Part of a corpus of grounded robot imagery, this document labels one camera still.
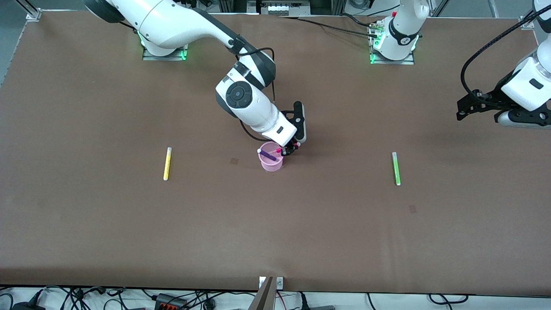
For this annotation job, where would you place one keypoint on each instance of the pink plastic cup holder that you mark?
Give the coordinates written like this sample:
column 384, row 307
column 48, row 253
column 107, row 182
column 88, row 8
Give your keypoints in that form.
column 271, row 165

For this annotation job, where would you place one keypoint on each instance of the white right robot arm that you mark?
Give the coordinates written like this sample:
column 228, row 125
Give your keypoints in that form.
column 172, row 21

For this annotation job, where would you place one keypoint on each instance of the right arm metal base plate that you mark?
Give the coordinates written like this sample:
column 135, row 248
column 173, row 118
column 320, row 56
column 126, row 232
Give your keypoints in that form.
column 172, row 56

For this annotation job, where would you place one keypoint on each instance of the grey camera stand post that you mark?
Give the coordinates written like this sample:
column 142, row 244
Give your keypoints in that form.
column 263, row 299

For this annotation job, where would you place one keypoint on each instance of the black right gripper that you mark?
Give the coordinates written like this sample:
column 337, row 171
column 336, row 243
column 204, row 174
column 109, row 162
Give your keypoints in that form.
column 291, row 149

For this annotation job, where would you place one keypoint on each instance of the black power strip red switches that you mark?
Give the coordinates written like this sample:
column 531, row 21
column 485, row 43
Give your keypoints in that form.
column 170, row 301

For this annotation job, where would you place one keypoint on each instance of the metal table edge bracket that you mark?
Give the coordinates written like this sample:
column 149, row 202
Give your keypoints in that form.
column 280, row 283

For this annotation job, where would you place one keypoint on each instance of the black power adapter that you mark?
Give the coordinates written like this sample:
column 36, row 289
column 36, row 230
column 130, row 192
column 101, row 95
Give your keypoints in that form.
column 28, row 306

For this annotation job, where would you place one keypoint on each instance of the metal table corner bracket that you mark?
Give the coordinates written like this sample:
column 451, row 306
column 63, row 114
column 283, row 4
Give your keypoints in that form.
column 33, row 15
column 526, row 23

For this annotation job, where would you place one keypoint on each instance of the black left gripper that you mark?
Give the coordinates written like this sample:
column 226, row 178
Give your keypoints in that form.
column 489, row 102

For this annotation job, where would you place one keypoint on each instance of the pink marker pen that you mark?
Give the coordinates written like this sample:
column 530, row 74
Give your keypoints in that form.
column 277, row 151

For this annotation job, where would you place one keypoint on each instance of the green marker pen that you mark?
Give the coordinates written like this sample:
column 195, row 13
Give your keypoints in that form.
column 396, row 170

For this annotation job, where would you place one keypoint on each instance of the purple marker pen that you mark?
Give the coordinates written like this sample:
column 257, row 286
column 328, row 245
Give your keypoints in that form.
column 269, row 156

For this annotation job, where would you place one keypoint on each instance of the yellow marker pen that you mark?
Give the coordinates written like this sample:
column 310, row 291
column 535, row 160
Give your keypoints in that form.
column 167, row 163

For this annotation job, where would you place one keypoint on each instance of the white terminal block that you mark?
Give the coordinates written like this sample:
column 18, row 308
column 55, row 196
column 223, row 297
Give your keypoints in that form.
column 279, row 8

